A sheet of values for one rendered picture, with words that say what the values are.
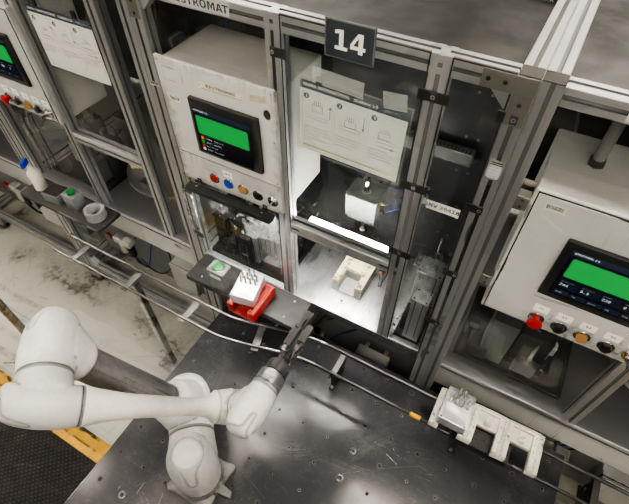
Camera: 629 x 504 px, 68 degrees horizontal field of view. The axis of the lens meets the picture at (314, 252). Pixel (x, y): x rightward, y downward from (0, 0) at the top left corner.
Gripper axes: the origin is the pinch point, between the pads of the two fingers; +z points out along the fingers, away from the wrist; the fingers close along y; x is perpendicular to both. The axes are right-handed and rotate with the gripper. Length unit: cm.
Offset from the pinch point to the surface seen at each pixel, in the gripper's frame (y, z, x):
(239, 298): -11.4, 3.6, 32.0
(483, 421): -26, 10, -65
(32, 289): -112, -6, 205
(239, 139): 53, 18, 33
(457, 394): -20, 12, -54
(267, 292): -15.4, 13.4, 25.9
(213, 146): 46, 18, 44
